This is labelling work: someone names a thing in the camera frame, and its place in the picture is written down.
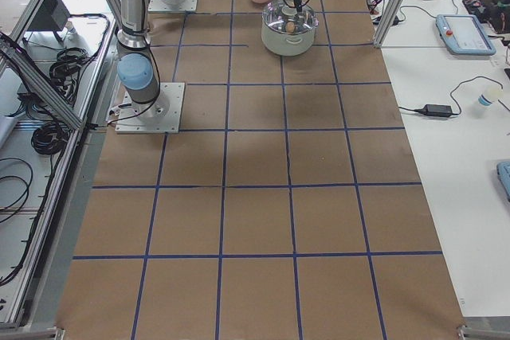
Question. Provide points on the black power adapter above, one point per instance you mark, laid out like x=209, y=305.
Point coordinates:
x=435, y=110

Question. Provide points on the blue teach pendant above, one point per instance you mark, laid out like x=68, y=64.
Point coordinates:
x=503, y=174
x=464, y=35

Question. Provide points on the brown paper table mat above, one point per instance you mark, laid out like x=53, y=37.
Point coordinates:
x=288, y=206

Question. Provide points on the pale green steel pot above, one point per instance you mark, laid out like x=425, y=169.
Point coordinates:
x=275, y=16

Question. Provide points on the white paper cup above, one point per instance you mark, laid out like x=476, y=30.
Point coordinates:
x=492, y=94

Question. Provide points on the beige egg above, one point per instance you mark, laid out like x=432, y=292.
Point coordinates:
x=290, y=27

